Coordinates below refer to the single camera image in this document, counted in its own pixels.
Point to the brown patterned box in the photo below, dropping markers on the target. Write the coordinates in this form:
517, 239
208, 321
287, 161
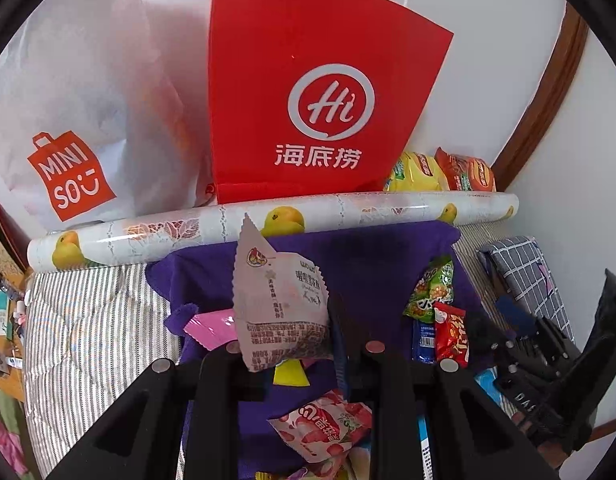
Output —
5, 240

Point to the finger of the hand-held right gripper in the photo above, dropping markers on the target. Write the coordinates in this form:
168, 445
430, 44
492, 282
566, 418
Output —
517, 317
487, 335

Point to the striped quilted mat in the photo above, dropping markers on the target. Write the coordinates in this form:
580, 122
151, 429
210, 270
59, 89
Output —
98, 335

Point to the orange chips bag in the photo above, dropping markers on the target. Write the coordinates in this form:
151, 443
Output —
470, 170

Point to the brown wooden door frame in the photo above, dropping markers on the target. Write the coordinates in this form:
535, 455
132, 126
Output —
547, 100

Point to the long pale pink snack packet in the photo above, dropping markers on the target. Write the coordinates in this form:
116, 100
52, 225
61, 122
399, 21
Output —
283, 305

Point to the folded grey checked cloth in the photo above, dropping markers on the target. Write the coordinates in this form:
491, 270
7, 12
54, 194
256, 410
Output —
522, 270

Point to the blue snack packet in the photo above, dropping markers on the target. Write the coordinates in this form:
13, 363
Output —
423, 342

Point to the pink strawberry snack packet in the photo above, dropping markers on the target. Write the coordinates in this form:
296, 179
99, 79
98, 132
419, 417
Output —
320, 422

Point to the purple cloth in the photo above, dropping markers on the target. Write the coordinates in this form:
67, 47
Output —
377, 260

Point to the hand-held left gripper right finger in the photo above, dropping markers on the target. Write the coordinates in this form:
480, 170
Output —
345, 340

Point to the yellow chips bag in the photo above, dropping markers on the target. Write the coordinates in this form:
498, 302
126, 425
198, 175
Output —
417, 172

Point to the magenta and yellow snack packet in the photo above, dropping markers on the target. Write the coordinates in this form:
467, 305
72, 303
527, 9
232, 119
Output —
208, 327

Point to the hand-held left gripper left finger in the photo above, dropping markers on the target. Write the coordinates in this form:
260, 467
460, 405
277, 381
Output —
218, 375

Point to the red paper bag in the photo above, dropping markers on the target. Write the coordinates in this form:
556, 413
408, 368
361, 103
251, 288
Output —
298, 50

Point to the blue tissue box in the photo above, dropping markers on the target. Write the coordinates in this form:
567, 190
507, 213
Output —
487, 382

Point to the green snack packet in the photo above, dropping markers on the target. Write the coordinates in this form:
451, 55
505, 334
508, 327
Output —
430, 290

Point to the red snack packet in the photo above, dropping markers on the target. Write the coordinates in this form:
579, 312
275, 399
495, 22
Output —
450, 332

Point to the white plastic shopping bag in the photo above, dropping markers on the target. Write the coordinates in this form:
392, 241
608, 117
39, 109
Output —
98, 85

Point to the printed wrapping roll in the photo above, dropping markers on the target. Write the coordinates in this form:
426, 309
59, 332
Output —
368, 210

